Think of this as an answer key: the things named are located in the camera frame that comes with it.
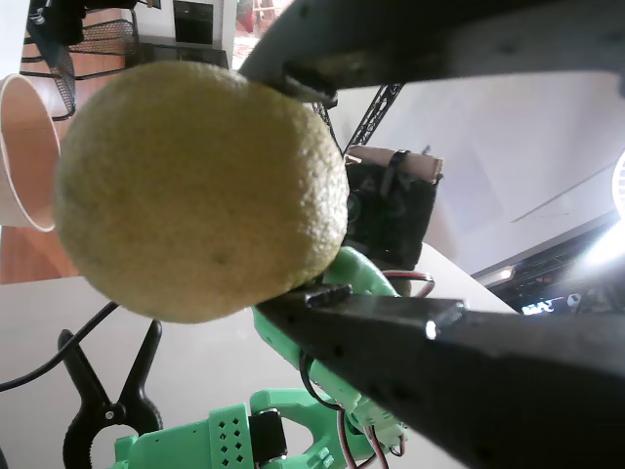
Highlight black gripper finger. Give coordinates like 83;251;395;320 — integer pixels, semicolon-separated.
253;284;625;469
237;0;625;107

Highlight wooden camera mount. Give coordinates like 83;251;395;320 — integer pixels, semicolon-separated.
347;145;444;186

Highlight black lattice truss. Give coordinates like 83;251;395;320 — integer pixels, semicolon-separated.
312;82;405;148

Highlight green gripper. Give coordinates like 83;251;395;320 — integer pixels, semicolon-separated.
252;246;411;444

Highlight yellow ball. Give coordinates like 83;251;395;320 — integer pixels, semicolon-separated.
52;59;352;324

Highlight tan paper bowl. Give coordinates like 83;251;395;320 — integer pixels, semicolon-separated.
0;72;63;235

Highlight black mesh chair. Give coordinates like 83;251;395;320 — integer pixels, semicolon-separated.
20;0;142;122

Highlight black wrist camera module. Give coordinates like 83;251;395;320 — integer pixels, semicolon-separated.
341;160;439;271

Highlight black power cable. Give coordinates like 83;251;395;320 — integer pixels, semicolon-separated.
0;300;120;392

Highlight black spring clamp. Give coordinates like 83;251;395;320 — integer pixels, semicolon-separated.
57;320;164;469

